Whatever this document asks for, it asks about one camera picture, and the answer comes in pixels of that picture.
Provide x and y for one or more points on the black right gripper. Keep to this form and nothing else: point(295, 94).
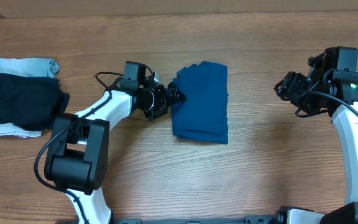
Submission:
point(295, 90)

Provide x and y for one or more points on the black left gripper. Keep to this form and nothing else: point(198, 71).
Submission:
point(164, 101)

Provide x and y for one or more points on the teal blue shirt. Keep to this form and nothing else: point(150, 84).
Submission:
point(203, 116)

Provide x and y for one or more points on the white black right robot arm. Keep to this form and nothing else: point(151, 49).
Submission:
point(330, 87)

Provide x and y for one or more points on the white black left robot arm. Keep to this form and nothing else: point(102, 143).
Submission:
point(77, 152)

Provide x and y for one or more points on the light grey folded towel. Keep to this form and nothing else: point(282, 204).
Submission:
point(26, 67)

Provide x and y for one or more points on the folded black garment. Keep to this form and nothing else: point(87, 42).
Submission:
point(31, 103)

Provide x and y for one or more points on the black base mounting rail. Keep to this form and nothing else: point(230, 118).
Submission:
point(248, 219)

